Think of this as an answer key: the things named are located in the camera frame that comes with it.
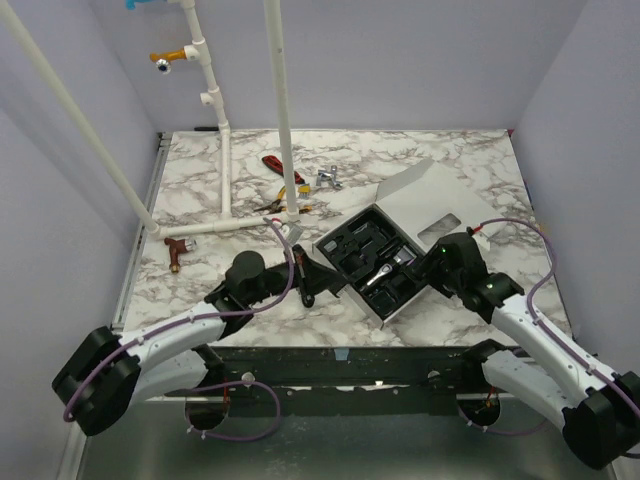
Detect orange faucet on pipe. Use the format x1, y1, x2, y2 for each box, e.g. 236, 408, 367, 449
149, 49, 187, 74

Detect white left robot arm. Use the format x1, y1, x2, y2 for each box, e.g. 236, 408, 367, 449
52, 245, 347, 436

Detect white PVC pipe frame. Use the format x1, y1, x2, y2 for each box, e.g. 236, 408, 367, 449
1, 1, 300, 239

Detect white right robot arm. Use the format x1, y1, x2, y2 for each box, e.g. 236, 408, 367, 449
410, 230, 639, 470

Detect chrome faucet fitting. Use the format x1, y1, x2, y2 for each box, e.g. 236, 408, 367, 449
315, 165, 343, 190

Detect yellow wire brush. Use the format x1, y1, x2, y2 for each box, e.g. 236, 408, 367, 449
298, 184, 311, 198

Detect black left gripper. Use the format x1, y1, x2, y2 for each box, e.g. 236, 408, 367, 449
246, 245, 343, 306

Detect red black utility knife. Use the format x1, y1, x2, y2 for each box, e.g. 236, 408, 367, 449
261, 155, 306, 185

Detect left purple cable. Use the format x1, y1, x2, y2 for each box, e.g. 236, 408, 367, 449
63, 217, 297, 444

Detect brown garden faucet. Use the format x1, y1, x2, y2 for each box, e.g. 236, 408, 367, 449
164, 237, 197, 274

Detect yellow handled pliers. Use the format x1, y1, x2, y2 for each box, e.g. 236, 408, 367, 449
255, 186, 286, 214

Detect white hair clipper kit box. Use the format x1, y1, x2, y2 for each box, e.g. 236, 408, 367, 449
312, 160, 501, 326

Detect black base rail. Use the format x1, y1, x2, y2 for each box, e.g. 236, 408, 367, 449
183, 347, 500, 425

